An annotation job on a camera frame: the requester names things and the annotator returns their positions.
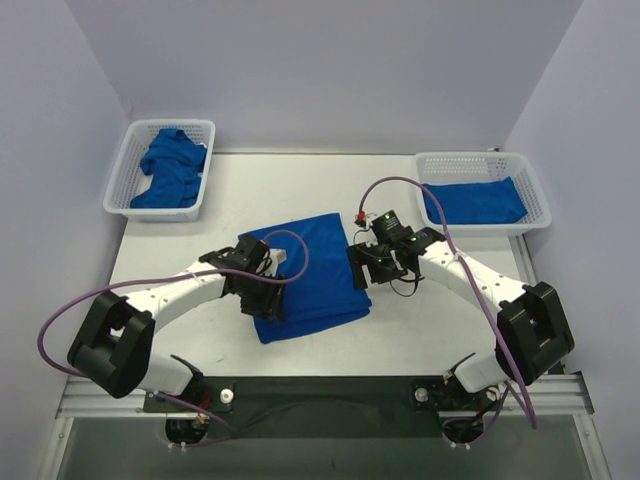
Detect crumpled blue towels in basket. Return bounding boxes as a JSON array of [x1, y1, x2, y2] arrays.
[[130, 128, 207, 209]]

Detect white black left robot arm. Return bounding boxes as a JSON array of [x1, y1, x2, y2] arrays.
[[67, 234, 287, 403]]

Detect white perforated left basket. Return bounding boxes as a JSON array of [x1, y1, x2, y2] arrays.
[[103, 119, 216, 222]]

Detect white perforated right basket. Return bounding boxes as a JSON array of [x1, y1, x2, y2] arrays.
[[414, 151, 552, 236]]

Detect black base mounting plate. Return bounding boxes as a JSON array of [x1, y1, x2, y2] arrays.
[[143, 376, 500, 445]]

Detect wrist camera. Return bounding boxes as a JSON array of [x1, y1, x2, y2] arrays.
[[355, 210, 413, 244], [269, 248, 287, 264]]

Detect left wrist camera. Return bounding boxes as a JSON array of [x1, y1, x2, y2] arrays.
[[269, 248, 287, 264]]

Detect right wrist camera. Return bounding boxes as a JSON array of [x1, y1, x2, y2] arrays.
[[355, 210, 413, 244]]

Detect blue towel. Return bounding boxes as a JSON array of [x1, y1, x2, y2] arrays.
[[250, 213, 372, 344], [423, 177, 528, 225]]

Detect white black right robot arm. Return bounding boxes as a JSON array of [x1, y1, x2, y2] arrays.
[[347, 227, 575, 394]]

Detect white perforated basket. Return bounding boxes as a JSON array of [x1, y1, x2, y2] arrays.
[[414, 151, 552, 236], [103, 119, 216, 222]]

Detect aluminium frame rail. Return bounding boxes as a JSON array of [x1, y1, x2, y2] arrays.
[[37, 234, 614, 480]]

